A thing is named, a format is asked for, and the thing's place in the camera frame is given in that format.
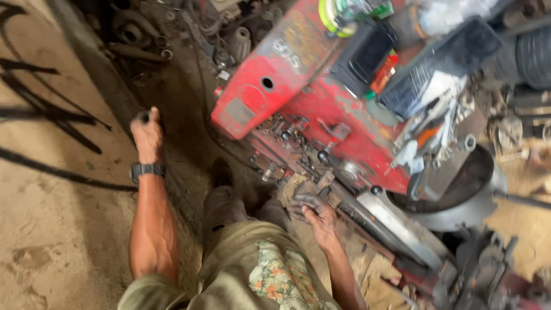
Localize black rectangular box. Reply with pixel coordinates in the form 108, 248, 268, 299
329, 19, 399, 99

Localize white plastic bag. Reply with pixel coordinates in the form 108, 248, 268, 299
417, 0, 502, 37

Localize heap of tools and rags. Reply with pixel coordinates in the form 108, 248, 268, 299
391, 72, 476, 174

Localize person's left hand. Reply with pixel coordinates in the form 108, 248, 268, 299
130, 107, 165, 165

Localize heap of scrap metal parts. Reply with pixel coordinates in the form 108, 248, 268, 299
84, 0, 298, 89

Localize black rubber tyre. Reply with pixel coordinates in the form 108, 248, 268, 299
514, 25, 551, 90

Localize black plastic tray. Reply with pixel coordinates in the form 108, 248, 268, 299
378, 16, 503, 120

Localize person's floral shirt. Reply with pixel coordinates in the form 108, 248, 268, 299
248, 240, 330, 310

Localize grey metal bowl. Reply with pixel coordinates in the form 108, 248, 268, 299
387, 144, 509, 233

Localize yellow green tape roll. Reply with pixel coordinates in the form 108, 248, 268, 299
318, 0, 360, 38

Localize person's right hand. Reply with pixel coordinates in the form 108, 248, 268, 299
286, 194, 340, 254

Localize red metal lathe machine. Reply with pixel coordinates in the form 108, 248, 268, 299
210, 0, 551, 310

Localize person's dark shoe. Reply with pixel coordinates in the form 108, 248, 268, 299
210, 157, 236, 189

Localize black wrist watch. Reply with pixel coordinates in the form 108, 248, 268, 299
129, 162, 167, 184

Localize red packet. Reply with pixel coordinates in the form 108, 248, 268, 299
369, 49, 400, 94

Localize person's olive trousers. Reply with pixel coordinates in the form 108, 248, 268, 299
117, 184, 343, 310

